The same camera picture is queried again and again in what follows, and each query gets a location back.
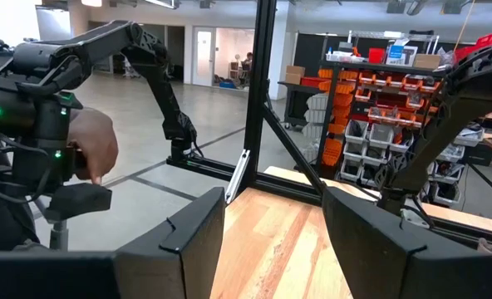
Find person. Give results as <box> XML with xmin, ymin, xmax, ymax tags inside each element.
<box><xmin>240</xmin><ymin>51</ymin><xmax>255</xmax><ymax>74</ymax></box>

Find person's hand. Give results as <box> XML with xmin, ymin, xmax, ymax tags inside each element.
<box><xmin>67</xmin><ymin>107</ymin><xmax>120</xmax><ymax>186</ymax></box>

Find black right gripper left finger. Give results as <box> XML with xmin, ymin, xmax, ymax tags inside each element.
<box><xmin>113</xmin><ymin>186</ymin><xmax>227</xmax><ymax>299</ymax></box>

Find black cart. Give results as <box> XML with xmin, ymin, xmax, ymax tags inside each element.
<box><xmin>278</xmin><ymin>80</ymin><xmax>328</xmax><ymax>130</ymax></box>

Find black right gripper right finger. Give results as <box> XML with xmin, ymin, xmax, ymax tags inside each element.
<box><xmin>321</xmin><ymin>186</ymin><xmax>429</xmax><ymax>299</ymax></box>

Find cardboard box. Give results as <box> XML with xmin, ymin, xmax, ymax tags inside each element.
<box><xmin>285</xmin><ymin>65</ymin><xmax>307</xmax><ymax>86</ymax></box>
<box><xmin>412</xmin><ymin>53</ymin><xmax>442</xmax><ymax>70</ymax></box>

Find yellow hanging cable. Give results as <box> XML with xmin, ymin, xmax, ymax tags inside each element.
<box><xmin>453</xmin><ymin>0</ymin><xmax>477</xmax><ymax>51</ymax></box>

